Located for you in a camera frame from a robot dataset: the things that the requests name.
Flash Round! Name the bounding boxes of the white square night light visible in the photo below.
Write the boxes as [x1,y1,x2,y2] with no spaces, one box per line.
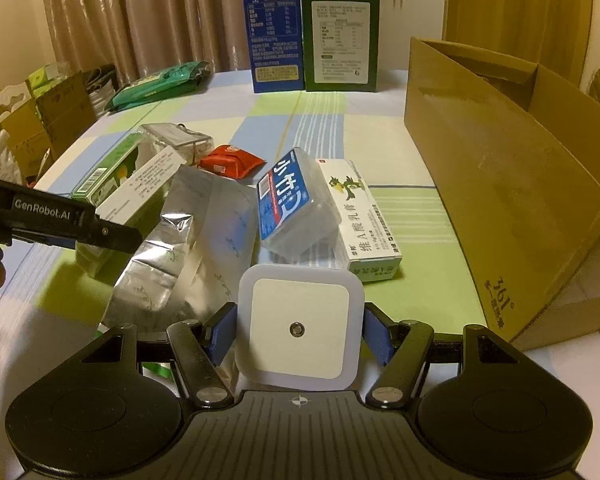
[235,264,365,391]

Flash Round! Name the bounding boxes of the white green medicine box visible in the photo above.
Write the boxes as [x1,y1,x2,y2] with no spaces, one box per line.
[317,158,402,283]

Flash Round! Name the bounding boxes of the red snack packet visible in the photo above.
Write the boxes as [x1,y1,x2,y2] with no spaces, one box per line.
[198,144,265,180]

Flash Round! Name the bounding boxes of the crumpled silver white bag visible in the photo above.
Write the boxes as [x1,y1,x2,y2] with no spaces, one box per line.
[0,130,24,185]

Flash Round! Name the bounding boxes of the blue milk carton box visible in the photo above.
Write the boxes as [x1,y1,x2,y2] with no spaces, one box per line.
[242,0,304,93]

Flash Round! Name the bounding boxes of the stacked white bowls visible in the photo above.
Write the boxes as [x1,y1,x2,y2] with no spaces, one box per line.
[83,64,119,118]

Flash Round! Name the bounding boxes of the clear plastic small box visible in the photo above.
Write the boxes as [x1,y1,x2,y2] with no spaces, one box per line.
[140,122,214,166]

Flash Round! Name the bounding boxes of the green tissue boxes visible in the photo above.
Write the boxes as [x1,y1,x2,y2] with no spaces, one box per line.
[27,62,72,99]

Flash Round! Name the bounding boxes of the clear box blue label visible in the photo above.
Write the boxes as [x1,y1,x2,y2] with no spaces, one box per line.
[257,146,341,262]

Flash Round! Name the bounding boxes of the green wet wipes pack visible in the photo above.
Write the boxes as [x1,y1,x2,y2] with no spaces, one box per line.
[105,61,211,113]

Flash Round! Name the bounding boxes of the white long medicine box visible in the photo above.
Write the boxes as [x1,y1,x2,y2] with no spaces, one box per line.
[96,146,185,226]

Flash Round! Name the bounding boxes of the brown cardboard carrier box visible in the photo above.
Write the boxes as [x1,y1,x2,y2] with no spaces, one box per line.
[0,72,96,180]

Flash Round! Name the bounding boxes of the dark green carton box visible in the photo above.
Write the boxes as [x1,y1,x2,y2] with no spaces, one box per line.
[301,0,380,92]

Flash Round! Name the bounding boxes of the beige curtain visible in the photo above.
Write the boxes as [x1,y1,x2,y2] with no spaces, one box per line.
[43,0,250,84]

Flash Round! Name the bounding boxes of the silver foil pouch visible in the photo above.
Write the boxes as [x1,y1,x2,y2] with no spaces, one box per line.
[102,166,258,333]

